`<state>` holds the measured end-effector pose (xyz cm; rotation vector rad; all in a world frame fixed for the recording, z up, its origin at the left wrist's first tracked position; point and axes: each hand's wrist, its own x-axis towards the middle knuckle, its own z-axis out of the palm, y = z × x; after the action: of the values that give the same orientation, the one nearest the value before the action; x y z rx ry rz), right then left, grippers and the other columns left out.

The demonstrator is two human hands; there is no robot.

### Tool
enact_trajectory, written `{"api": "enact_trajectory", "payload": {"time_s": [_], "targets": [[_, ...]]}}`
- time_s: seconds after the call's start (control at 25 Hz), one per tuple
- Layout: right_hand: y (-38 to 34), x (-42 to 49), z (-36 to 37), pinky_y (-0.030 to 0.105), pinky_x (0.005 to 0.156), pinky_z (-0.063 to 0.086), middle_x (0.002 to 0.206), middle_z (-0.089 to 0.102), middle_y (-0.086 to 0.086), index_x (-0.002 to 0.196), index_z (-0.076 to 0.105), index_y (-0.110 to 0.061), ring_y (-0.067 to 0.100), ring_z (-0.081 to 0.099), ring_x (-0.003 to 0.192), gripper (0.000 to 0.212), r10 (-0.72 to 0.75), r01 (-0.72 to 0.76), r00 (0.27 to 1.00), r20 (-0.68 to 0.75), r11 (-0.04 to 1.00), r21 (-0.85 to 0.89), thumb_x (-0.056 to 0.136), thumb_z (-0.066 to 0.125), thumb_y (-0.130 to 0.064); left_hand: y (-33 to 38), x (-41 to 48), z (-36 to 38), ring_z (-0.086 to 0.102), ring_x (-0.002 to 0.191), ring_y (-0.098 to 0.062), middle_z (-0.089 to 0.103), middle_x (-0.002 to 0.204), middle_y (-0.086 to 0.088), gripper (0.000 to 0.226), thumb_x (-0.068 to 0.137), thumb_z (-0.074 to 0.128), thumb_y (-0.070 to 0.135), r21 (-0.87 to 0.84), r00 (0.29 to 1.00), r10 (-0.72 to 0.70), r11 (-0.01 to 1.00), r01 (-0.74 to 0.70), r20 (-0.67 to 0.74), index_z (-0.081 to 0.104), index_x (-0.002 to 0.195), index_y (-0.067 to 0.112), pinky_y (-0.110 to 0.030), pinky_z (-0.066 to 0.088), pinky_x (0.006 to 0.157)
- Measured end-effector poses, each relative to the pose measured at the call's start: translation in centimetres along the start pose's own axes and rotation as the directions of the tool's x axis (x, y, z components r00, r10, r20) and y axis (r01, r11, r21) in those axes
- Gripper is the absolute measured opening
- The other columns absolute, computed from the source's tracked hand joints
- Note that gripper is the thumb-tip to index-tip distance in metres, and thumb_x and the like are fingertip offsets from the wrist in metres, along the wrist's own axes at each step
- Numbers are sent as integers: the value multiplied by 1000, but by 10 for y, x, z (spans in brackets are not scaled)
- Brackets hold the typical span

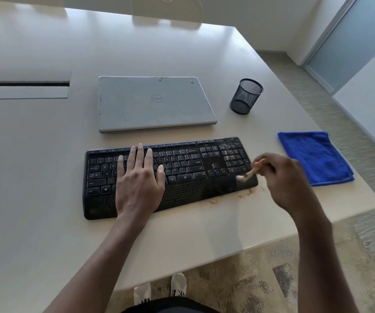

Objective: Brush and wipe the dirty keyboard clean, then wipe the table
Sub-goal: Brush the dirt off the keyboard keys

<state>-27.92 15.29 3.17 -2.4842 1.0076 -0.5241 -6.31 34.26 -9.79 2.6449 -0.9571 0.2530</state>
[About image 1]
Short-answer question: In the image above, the person's white shoe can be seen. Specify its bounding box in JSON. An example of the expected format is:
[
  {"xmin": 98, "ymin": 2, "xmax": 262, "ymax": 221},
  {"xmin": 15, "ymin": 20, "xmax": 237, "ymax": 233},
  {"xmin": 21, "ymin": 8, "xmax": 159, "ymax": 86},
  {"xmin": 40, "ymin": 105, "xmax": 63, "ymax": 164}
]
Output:
[
  {"xmin": 133, "ymin": 282, "xmax": 152, "ymax": 306},
  {"xmin": 170, "ymin": 273, "xmax": 188, "ymax": 298}
]

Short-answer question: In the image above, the silver laptop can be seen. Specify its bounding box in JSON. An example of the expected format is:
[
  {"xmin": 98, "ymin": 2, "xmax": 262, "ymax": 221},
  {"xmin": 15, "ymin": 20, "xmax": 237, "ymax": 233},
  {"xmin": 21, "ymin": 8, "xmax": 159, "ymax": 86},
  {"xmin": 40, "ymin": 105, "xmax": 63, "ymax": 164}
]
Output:
[{"xmin": 97, "ymin": 76, "xmax": 218, "ymax": 134}]

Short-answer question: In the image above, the person's right hand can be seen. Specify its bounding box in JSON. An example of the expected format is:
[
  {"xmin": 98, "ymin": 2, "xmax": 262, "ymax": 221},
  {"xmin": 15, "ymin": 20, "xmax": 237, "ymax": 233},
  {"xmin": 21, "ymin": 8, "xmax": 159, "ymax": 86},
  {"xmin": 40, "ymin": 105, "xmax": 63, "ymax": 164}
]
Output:
[{"xmin": 251, "ymin": 153, "xmax": 331, "ymax": 227}]

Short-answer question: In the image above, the cream perforated chair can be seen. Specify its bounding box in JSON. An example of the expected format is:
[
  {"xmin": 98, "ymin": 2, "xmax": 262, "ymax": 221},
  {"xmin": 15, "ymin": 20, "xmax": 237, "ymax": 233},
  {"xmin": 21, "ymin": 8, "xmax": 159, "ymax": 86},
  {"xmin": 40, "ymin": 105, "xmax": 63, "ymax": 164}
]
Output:
[{"xmin": 131, "ymin": 0, "xmax": 204, "ymax": 23}]

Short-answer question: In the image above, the person's left hand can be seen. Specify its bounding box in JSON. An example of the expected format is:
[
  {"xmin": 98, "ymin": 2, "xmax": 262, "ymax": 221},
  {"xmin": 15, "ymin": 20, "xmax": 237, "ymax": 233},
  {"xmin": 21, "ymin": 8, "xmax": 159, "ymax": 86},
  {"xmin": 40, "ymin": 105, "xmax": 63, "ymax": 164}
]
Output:
[{"xmin": 115, "ymin": 143, "xmax": 167, "ymax": 222}]

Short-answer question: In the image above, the blue microfibre cloth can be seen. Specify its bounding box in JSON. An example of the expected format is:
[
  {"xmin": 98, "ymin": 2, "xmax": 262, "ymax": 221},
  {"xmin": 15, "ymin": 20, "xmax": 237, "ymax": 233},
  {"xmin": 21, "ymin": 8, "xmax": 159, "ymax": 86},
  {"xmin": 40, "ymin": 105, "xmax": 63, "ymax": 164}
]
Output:
[{"xmin": 277, "ymin": 131, "xmax": 355, "ymax": 187}]

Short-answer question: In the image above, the person's black clothing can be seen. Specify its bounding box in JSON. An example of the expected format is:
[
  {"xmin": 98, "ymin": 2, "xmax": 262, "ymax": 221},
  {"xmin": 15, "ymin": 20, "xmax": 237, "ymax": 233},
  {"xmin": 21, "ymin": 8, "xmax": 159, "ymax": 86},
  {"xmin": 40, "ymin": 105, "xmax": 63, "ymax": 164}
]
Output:
[{"xmin": 121, "ymin": 296, "xmax": 221, "ymax": 313}]

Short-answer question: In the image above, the small wooden brush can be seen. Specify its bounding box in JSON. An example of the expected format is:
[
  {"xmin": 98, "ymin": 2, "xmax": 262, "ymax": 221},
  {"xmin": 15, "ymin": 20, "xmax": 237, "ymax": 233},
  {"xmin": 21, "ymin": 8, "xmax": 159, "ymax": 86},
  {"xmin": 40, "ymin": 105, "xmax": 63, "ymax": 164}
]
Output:
[{"xmin": 235, "ymin": 158, "xmax": 266, "ymax": 183}]

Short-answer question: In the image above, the black keyboard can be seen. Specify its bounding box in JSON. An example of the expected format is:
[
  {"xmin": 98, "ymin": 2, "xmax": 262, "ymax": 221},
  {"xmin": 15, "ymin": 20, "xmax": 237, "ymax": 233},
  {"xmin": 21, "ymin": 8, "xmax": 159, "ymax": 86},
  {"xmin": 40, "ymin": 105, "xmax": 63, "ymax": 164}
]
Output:
[{"xmin": 82, "ymin": 137, "xmax": 259, "ymax": 221}]

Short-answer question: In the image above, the grey desk cable slot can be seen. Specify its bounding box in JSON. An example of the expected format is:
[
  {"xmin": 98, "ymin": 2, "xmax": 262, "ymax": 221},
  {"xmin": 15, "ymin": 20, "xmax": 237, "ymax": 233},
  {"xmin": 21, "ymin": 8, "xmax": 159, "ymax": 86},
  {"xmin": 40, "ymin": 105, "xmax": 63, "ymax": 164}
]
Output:
[{"xmin": 0, "ymin": 69, "xmax": 73, "ymax": 100}]

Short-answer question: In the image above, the person's left forearm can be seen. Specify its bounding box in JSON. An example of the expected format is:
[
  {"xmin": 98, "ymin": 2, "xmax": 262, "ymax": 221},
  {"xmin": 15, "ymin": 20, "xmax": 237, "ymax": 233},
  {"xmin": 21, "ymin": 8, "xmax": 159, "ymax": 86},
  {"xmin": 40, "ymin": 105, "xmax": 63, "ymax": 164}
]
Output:
[{"xmin": 44, "ymin": 213, "xmax": 149, "ymax": 313}]

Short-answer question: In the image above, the frosted glass door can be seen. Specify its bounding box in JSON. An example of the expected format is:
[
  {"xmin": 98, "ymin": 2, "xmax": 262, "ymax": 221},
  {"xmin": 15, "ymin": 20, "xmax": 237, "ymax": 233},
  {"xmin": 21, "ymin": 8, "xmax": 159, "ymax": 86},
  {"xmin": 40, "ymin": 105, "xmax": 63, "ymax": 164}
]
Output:
[{"xmin": 301, "ymin": 0, "xmax": 375, "ymax": 95}]

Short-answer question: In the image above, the black mesh pen holder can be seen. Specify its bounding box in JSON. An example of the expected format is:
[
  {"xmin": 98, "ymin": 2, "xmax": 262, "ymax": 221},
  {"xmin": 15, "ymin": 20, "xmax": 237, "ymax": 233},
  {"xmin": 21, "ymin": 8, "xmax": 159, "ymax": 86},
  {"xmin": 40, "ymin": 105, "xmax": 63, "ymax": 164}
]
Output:
[{"xmin": 229, "ymin": 78, "xmax": 264, "ymax": 115}]

